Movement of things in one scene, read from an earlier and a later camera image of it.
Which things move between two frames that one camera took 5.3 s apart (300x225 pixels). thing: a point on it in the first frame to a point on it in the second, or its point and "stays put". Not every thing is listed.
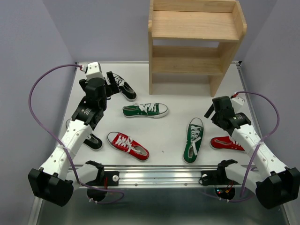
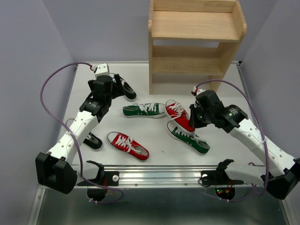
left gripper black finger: (114, 86) to (120, 87)
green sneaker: (153, 110) stays put
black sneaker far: (125, 89) stays put
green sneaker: (194, 136) to (194, 141)
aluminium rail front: (161, 175) stays put
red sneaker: (129, 145) stays put
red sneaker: (224, 142) to (178, 115)
